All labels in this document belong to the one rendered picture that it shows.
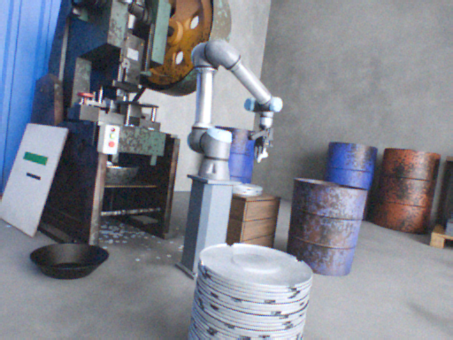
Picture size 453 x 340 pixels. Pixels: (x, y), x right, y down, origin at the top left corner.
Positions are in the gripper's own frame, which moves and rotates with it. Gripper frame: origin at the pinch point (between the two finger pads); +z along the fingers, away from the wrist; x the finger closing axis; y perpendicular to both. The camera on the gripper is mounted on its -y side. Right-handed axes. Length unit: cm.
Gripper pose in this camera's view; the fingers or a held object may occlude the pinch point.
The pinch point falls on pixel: (257, 159)
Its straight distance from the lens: 183.3
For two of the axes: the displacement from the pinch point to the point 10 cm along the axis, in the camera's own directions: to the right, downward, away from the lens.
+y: 8.3, 0.9, 5.5
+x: -5.4, -1.2, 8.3
